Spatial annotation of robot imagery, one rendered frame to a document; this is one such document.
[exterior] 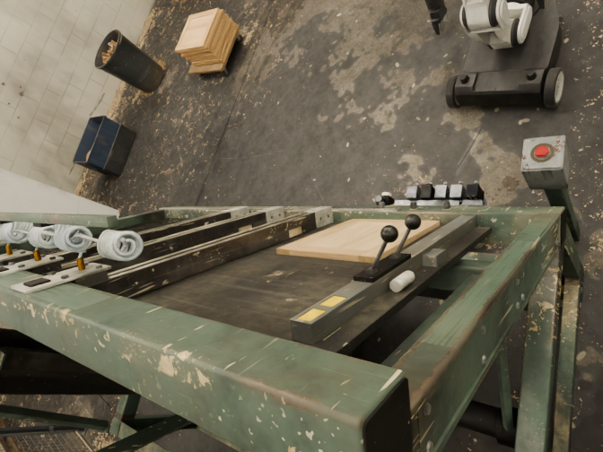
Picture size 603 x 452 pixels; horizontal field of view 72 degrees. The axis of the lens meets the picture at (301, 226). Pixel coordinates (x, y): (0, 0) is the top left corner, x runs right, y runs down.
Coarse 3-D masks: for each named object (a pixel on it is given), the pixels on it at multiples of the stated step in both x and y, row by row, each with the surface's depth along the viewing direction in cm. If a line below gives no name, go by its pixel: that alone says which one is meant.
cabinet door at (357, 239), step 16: (352, 224) 165; (368, 224) 162; (384, 224) 158; (400, 224) 155; (432, 224) 148; (304, 240) 146; (320, 240) 144; (336, 240) 142; (352, 240) 139; (368, 240) 136; (400, 240) 130; (320, 256) 128; (336, 256) 124; (352, 256) 121; (368, 256) 117; (384, 256) 120
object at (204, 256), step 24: (312, 216) 170; (72, 240) 102; (216, 240) 137; (240, 240) 140; (264, 240) 149; (96, 264) 107; (144, 264) 117; (168, 264) 118; (192, 264) 125; (216, 264) 132; (24, 288) 92; (96, 288) 103; (120, 288) 108; (144, 288) 113
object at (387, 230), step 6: (384, 228) 88; (390, 228) 87; (396, 228) 88; (384, 234) 87; (390, 234) 87; (396, 234) 87; (384, 240) 88; (390, 240) 87; (384, 246) 90; (378, 252) 91; (378, 258) 91; (372, 264) 92; (366, 270) 93; (372, 270) 92
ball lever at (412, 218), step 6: (408, 216) 97; (414, 216) 96; (408, 222) 96; (414, 222) 96; (420, 222) 97; (408, 228) 97; (414, 228) 97; (408, 234) 99; (402, 240) 100; (402, 246) 101; (396, 252) 102; (390, 258) 102; (396, 258) 101
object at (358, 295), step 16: (448, 224) 135; (464, 224) 135; (432, 240) 118; (448, 240) 124; (416, 256) 107; (400, 272) 100; (352, 288) 88; (368, 288) 88; (384, 288) 93; (336, 304) 80; (352, 304) 83; (368, 304) 88; (304, 320) 74; (320, 320) 75; (336, 320) 79; (304, 336) 74; (320, 336) 75
